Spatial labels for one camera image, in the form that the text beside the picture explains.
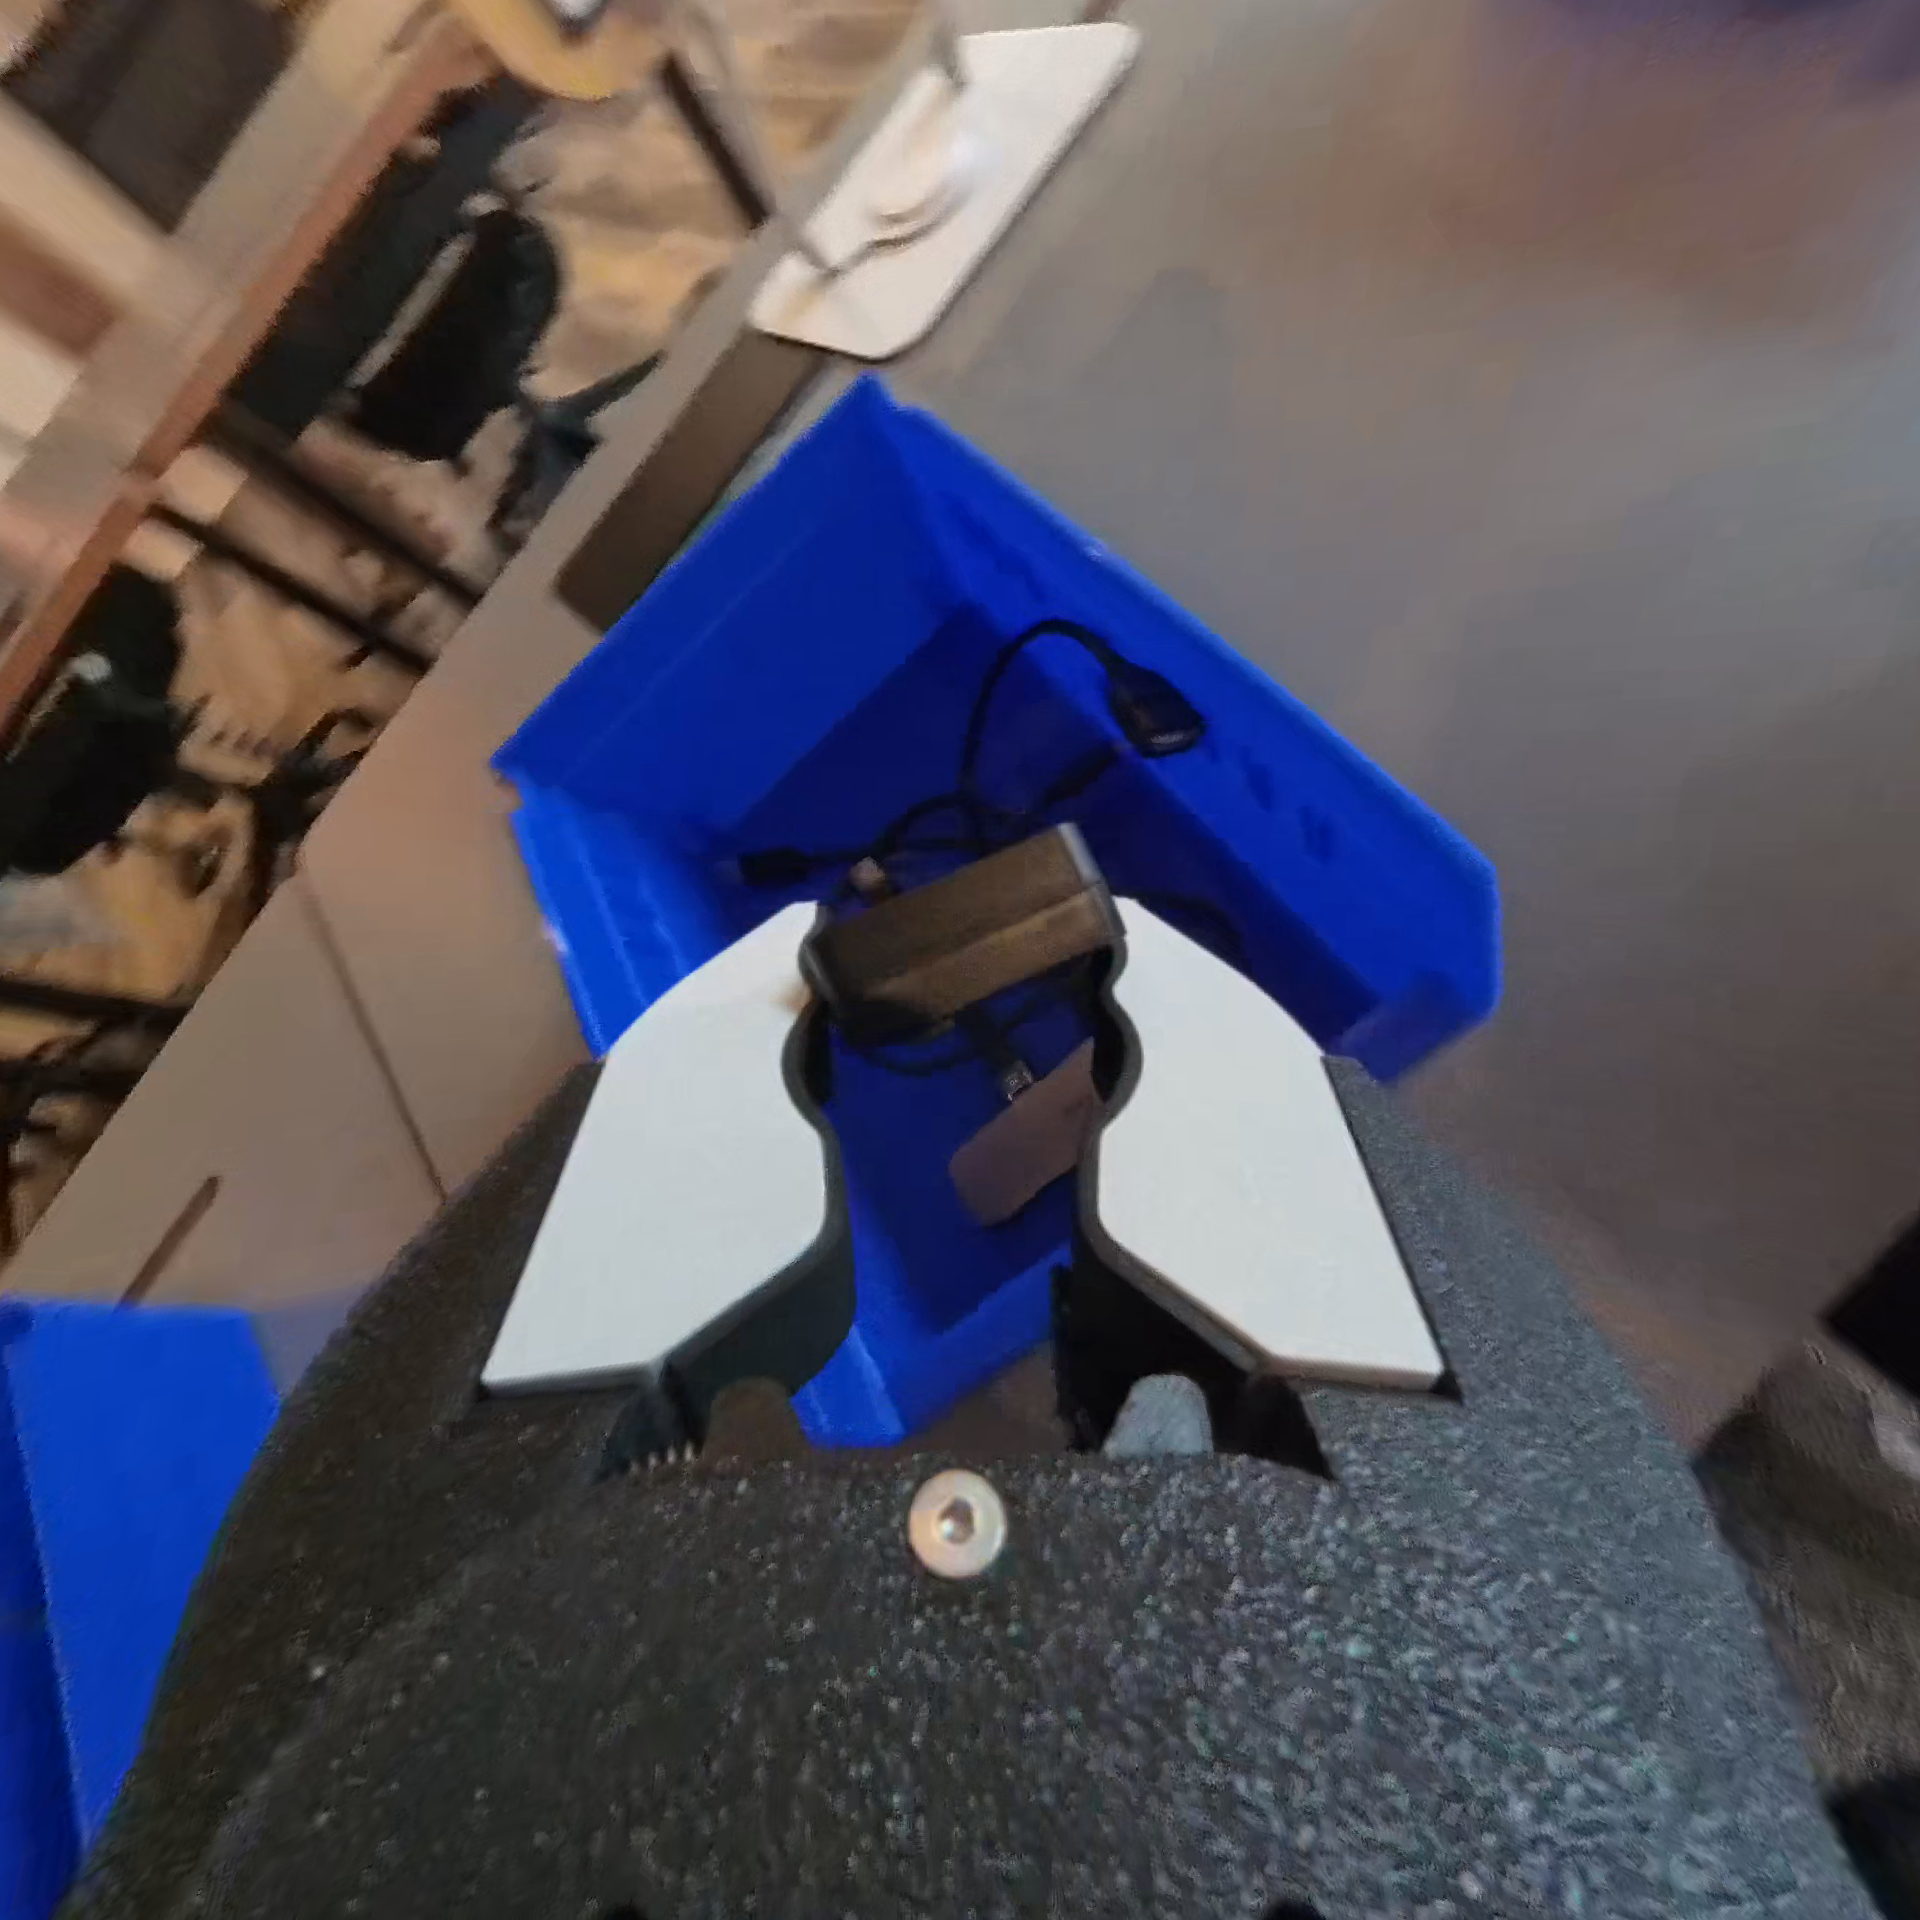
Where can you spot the white flat plate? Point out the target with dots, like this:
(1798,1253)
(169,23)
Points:
(991,137)

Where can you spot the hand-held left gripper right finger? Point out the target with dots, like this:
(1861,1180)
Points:
(1245,1186)

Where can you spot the dark usb hub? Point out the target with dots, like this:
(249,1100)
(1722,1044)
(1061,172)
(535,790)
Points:
(962,931)

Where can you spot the black office chair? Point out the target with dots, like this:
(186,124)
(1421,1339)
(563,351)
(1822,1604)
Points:
(452,301)
(91,722)

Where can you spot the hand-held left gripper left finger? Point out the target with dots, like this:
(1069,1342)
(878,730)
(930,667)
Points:
(676,1201)

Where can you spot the blue plastic bin with divider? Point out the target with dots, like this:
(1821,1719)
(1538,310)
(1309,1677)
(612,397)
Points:
(841,601)

